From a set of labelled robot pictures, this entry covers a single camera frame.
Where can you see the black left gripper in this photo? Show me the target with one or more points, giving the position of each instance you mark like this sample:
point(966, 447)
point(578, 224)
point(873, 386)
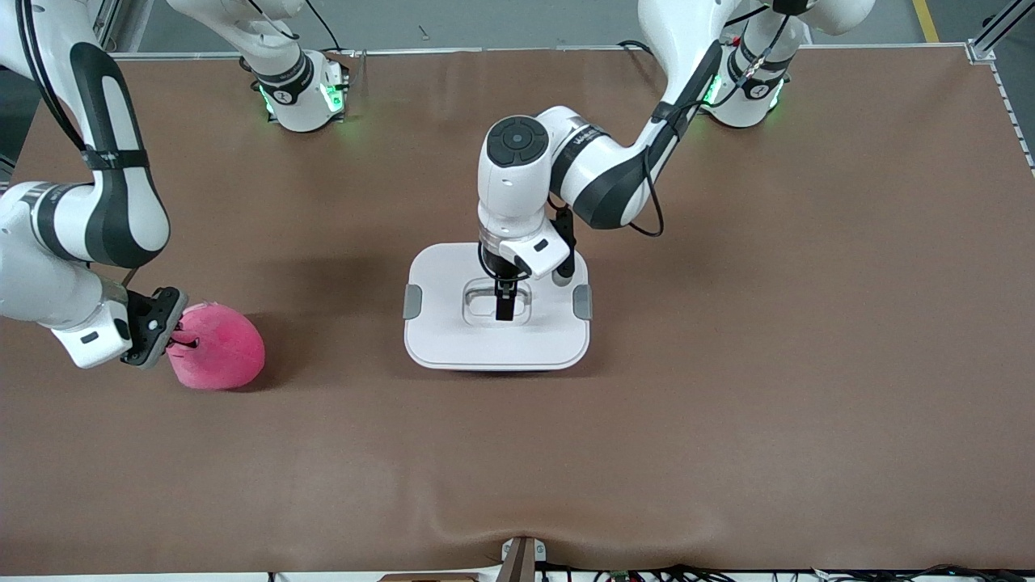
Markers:
point(500, 271)

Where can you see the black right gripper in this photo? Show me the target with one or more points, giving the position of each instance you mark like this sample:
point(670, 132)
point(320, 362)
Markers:
point(175, 331)

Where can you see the pink plush toy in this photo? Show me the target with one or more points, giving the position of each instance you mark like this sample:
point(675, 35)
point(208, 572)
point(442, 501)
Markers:
point(222, 352)

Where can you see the white box lid grey latches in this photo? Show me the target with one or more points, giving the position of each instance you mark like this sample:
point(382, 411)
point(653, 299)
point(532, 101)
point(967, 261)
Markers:
point(453, 339)

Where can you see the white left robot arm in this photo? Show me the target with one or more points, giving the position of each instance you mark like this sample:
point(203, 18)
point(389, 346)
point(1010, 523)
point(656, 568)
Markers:
point(517, 194)

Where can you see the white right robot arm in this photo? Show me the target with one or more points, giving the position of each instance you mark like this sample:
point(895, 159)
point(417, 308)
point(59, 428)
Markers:
point(40, 283)

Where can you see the brown table mat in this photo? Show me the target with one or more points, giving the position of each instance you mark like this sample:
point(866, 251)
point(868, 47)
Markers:
point(517, 453)

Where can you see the brown wooden board piece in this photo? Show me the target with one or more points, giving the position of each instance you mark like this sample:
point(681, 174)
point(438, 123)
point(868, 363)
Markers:
point(428, 577)

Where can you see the metal table clamp bracket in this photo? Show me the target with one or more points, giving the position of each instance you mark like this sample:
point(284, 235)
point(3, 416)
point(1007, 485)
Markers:
point(521, 558)

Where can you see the aluminium frame profile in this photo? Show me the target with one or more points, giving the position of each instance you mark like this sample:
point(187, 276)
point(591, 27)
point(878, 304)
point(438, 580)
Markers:
point(109, 24)
point(982, 50)

